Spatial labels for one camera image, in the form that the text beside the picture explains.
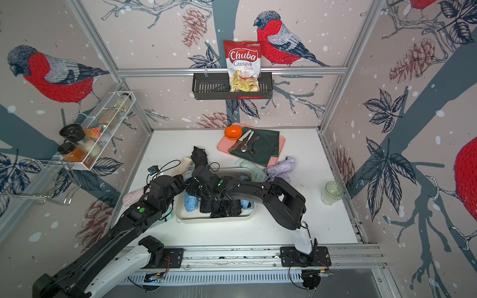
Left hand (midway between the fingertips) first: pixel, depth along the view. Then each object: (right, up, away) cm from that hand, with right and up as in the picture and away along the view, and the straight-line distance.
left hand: (181, 174), depth 80 cm
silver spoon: (+28, +11, +31) cm, 43 cm away
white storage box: (0, -20, +4) cm, 20 cm away
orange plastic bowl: (+21, +20, +35) cm, 45 cm away
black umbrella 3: (+10, -15, +4) cm, 19 cm away
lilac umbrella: (+47, 0, +16) cm, 50 cm away
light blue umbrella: (+5, -11, -4) cm, 13 cm away
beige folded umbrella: (-6, 0, +19) cm, 20 cm away
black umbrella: (+24, -16, +3) cm, 29 cm away
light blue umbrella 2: (+28, -14, +4) cm, 31 cm away
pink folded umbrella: (-26, -12, +5) cm, 29 cm away
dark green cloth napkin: (+37, +12, +31) cm, 49 cm away
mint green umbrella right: (+36, -2, +14) cm, 38 cm away
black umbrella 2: (+17, -17, +3) cm, 24 cm away
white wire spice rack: (-30, +20, -7) cm, 37 cm away
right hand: (+2, -8, +1) cm, 8 cm away
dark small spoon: (+32, +9, +27) cm, 43 cm away
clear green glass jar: (+71, -10, +7) cm, 72 cm away
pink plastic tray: (+15, +13, +34) cm, 39 cm away
